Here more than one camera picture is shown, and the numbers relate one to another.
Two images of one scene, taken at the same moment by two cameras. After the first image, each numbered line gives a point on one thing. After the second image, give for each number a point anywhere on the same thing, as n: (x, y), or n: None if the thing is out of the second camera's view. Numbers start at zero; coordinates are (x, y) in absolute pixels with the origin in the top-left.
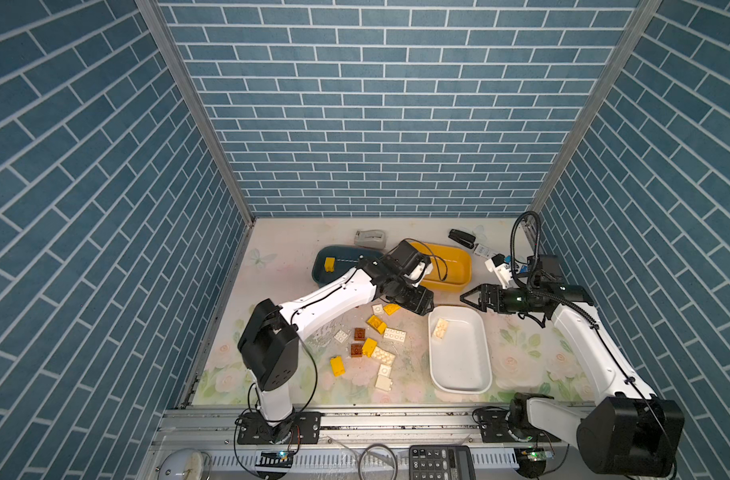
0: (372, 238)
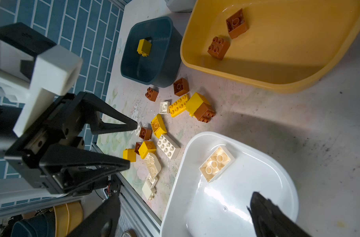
0: (181, 6)
